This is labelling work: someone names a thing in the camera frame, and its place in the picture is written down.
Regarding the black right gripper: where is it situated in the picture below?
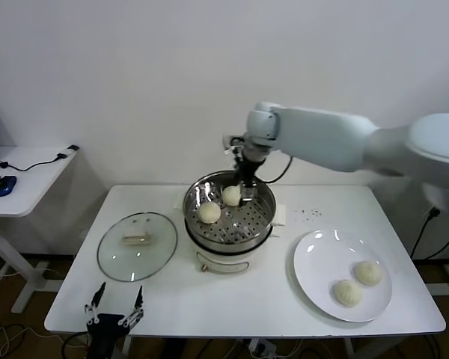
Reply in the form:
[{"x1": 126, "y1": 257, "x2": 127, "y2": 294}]
[{"x1": 233, "y1": 155, "x2": 263, "y2": 206}]

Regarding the black cable with adapter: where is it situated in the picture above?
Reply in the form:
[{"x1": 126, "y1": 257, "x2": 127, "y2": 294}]
[{"x1": 0, "y1": 145, "x2": 79, "y2": 174}]

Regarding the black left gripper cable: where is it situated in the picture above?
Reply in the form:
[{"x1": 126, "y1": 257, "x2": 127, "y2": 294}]
[{"x1": 61, "y1": 331, "x2": 91, "y2": 359}]

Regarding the white steamed baozi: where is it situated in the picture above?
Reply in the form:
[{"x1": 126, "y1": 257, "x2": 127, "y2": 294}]
[
  {"x1": 354, "y1": 260, "x2": 382, "y2": 287},
  {"x1": 222, "y1": 185, "x2": 243, "y2": 207},
  {"x1": 329, "y1": 279, "x2": 363, "y2": 309},
  {"x1": 198, "y1": 202, "x2": 222, "y2": 225}
]

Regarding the white electric cooker pot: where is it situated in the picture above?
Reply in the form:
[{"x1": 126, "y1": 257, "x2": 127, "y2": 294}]
[{"x1": 171, "y1": 192, "x2": 287, "y2": 275}]

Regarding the round glass pot lid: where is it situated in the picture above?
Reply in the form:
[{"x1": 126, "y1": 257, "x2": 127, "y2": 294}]
[{"x1": 97, "y1": 212, "x2": 179, "y2": 283}]

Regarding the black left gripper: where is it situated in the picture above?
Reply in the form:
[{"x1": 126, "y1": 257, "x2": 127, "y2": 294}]
[{"x1": 83, "y1": 281, "x2": 145, "y2": 357}]

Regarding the white side table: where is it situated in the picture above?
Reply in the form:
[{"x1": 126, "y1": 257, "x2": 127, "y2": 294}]
[{"x1": 0, "y1": 146, "x2": 80, "y2": 315}]

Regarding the stainless steel steamer basket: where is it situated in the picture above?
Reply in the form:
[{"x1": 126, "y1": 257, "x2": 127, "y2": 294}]
[{"x1": 183, "y1": 170, "x2": 277, "y2": 254}]

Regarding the black power adapter cable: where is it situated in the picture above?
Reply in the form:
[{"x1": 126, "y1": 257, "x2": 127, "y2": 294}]
[{"x1": 410, "y1": 207, "x2": 449, "y2": 260}]

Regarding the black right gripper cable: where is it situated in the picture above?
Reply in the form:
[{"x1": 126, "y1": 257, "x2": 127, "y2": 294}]
[{"x1": 258, "y1": 155, "x2": 294, "y2": 185}]

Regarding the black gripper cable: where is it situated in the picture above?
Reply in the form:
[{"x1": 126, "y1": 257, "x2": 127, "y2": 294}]
[
  {"x1": 61, "y1": 331, "x2": 91, "y2": 359},
  {"x1": 258, "y1": 155, "x2": 294, "y2": 185}
]

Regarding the large white plate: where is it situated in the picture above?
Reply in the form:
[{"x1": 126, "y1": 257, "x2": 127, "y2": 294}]
[{"x1": 293, "y1": 229, "x2": 393, "y2": 323}]

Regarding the blue computer mouse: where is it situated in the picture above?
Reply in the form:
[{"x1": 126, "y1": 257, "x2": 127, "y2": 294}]
[{"x1": 0, "y1": 175, "x2": 18, "y2": 197}]

